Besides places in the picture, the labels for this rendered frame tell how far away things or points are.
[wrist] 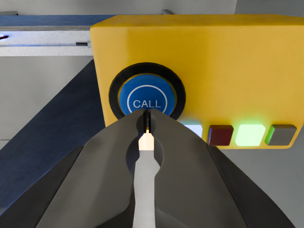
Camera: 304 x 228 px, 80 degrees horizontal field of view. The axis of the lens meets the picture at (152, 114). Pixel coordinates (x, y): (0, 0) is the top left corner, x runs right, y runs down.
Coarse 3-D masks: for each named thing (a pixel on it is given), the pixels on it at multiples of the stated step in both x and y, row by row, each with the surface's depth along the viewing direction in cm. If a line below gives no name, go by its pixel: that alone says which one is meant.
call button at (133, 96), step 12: (132, 84) 12; (144, 84) 12; (156, 84) 12; (168, 84) 12; (120, 96) 13; (132, 96) 13; (144, 96) 13; (156, 96) 13; (168, 96) 13; (132, 108) 13; (144, 108) 13; (156, 108) 13; (168, 108) 13
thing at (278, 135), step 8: (272, 128) 14; (280, 128) 14; (288, 128) 14; (296, 128) 14; (272, 136) 14; (280, 136) 14; (288, 136) 14; (272, 144) 15; (280, 144) 15; (288, 144) 15
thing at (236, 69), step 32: (96, 32) 11; (128, 32) 11; (160, 32) 11; (192, 32) 11; (224, 32) 11; (256, 32) 11; (288, 32) 11; (96, 64) 12; (128, 64) 12; (160, 64) 12; (192, 64) 12; (224, 64) 12; (256, 64) 12; (288, 64) 12; (192, 96) 13; (224, 96) 13; (256, 96) 13; (288, 96) 13
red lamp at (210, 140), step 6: (210, 126) 14; (216, 126) 14; (222, 126) 14; (228, 126) 14; (210, 132) 14; (216, 132) 14; (222, 132) 14; (228, 132) 14; (210, 138) 14; (216, 138) 14; (222, 138) 14; (228, 138) 14; (210, 144) 15; (216, 144) 15; (222, 144) 15; (228, 144) 15
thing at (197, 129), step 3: (186, 126) 14; (189, 126) 14; (192, 126) 14; (195, 126) 14; (198, 126) 14; (192, 129) 14; (195, 129) 14; (198, 129) 14; (201, 129) 14; (195, 132) 14; (198, 132) 14; (201, 132) 14
